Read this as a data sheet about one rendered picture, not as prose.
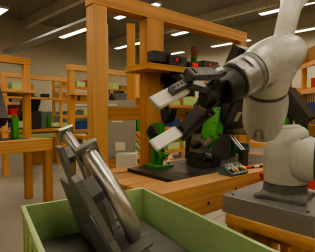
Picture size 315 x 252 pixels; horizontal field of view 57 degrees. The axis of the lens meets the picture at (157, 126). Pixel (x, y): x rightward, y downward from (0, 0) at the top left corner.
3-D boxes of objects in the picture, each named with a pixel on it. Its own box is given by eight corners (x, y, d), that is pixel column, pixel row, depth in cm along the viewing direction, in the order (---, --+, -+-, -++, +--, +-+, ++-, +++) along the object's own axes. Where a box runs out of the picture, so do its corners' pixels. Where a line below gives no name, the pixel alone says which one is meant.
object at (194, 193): (315, 177, 217) (316, 157, 216) (161, 229, 121) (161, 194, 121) (296, 174, 227) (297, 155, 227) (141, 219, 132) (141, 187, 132)
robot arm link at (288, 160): (267, 175, 122) (268, 122, 121) (317, 180, 112) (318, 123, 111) (257, 183, 108) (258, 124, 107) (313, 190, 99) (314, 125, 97)
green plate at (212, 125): (222, 142, 182) (228, 110, 184) (214, 140, 177) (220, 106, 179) (208, 140, 190) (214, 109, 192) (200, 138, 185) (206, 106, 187)
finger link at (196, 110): (204, 89, 62) (207, 91, 63) (171, 128, 65) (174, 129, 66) (217, 101, 60) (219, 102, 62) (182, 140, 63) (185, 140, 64)
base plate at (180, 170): (284, 160, 214) (284, 158, 214) (174, 184, 144) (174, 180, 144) (236, 154, 247) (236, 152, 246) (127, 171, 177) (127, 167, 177)
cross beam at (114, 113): (230, 118, 262) (230, 108, 261) (101, 120, 179) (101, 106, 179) (226, 117, 266) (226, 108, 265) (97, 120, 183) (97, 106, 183)
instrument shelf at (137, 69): (237, 79, 231) (237, 74, 231) (147, 68, 174) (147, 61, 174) (213, 81, 251) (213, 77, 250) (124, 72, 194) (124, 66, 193)
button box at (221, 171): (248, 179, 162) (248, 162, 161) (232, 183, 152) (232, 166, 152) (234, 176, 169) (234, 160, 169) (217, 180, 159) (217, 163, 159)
